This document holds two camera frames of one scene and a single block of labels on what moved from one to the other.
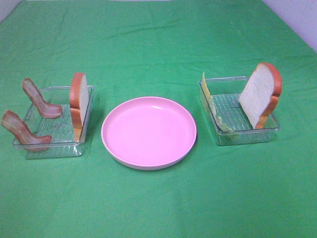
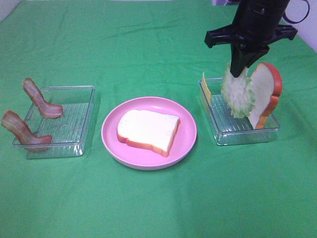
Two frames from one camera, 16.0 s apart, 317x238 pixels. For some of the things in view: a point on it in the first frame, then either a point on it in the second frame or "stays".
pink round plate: x=148 y=133 stays
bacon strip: x=46 y=109 stays
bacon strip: x=23 y=133 stays
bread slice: x=79 y=101 -> x=148 y=129
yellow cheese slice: x=205 y=87 stays
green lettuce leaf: x=218 y=119 -> x=238 y=92
